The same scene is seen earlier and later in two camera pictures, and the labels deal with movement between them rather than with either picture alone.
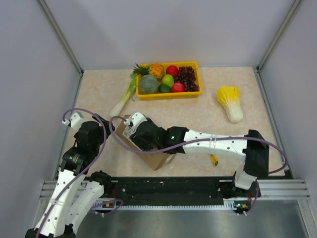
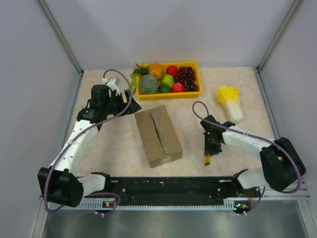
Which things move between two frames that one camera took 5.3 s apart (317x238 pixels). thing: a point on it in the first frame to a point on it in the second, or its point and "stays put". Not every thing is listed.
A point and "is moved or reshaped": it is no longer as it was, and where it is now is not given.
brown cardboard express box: [155, 160] is moved or reshaped
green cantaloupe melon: [148, 84] stays put
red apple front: [178, 87] stays put
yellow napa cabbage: [230, 97] stays put
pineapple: [156, 69] stays put
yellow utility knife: [214, 160] to [207, 159]
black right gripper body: [146, 147] to [210, 147]
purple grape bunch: [186, 76] stays put
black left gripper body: [99, 141] to [114, 104]
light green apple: [168, 79] stays put
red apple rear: [173, 70] stays put
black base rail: [213, 190] stays put
